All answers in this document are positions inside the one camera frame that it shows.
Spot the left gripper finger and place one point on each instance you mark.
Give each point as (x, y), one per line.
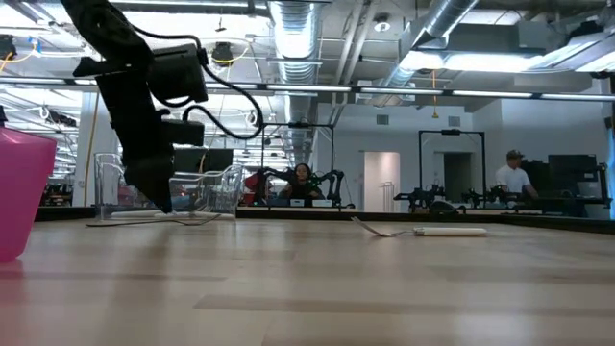
(165, 190)
(144, 185)

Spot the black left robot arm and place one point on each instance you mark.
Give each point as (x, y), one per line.
(103, 29)

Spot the black background robot arm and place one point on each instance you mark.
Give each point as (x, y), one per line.
(423, 194)
(336, 185)
(490, 194)

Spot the white pillar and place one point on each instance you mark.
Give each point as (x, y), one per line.
(91, 144)

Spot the black monitor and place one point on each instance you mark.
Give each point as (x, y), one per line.
(216, 160)

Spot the clear plastic bin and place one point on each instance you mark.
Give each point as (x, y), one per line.
(226, 192)

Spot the red object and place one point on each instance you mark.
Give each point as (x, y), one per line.
(252, 185)

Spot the pink plastic bin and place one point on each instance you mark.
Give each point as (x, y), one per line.
(24, 192)

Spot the person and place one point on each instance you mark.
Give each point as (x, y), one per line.
(302, 185)
(514, 178)

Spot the long light bar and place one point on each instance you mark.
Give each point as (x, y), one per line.
(312, 88)

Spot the white door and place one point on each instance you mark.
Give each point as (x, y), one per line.
(382, 180)

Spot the black shelving unit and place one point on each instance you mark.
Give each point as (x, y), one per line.
(572, 173)

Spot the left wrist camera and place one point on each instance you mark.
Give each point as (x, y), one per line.
(185, 132)

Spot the black rig frame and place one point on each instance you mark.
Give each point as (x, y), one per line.
(298, 125)
(451, 131)

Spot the silver ventilation duct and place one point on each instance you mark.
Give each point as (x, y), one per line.
(435, 24)
(294, 38)

